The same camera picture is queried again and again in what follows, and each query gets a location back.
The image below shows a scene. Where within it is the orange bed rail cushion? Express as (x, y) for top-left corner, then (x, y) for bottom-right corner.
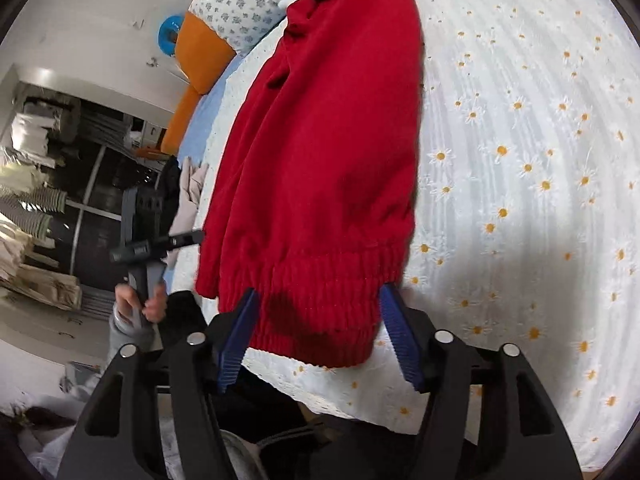
(160, 85), (202, 157)

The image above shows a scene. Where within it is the person's left hand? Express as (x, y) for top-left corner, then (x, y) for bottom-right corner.
(114, 280), (168, 333)

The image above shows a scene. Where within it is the white wardrobe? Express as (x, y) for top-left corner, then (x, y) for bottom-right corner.
(0, 305), (116, 366)

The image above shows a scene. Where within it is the blue swim ring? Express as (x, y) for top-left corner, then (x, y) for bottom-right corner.
(157, 15), (186, 58)

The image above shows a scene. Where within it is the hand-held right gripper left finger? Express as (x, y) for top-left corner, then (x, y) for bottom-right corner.
(57, 287), (261, 480)

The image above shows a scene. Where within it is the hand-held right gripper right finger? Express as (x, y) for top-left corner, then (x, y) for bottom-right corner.
(377, 282), (583, 480)

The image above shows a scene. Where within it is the light blue bed sheet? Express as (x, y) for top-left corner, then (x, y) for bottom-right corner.
(177, 55), (241, 171)

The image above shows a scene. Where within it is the red knit sweater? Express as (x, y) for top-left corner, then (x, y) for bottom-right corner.
(195, 0), (426, 368)

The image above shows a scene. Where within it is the beige cloth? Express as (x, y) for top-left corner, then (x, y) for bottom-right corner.
(167, 157), (211, 271)

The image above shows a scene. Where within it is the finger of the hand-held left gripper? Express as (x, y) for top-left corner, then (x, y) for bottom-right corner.
(166, 229), (206, 254)

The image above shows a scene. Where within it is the white daisy blanket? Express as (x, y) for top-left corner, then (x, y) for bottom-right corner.
(170, 0), (640, 473)

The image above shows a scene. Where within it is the row of hanging clothes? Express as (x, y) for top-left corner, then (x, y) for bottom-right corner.
(0, 95), (86, 313)

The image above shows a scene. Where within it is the floral white pillow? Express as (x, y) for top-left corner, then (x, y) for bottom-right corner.
(189, 0), (301, 58)

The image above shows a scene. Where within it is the black bag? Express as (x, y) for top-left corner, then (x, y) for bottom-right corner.
(160, 155), (183, 221)

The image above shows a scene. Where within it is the large dark window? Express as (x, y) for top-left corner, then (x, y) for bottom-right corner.
(15, 80), (171, 306)

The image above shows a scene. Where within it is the white desk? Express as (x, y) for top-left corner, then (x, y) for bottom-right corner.
(125, 112), (168, 153)

